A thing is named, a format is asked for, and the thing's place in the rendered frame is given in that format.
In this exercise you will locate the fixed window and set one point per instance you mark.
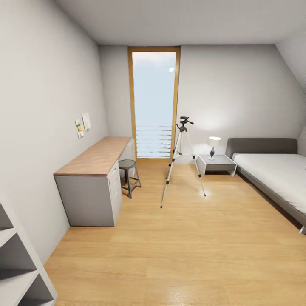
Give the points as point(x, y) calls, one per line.
point(154, 75)

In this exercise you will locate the taboret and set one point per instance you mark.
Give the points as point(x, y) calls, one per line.
point(126, 165)

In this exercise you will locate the bed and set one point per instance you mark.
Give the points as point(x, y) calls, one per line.
point(274, 167)

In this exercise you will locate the bookcase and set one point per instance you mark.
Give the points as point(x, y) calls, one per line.
point(23, 279)

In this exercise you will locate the nightstand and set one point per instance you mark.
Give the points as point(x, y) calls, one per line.
point(220, 162)

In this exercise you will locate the table lamp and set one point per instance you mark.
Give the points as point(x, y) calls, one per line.
point(214, 142)

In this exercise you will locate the desk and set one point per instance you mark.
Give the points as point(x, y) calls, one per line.
point(90, 184)

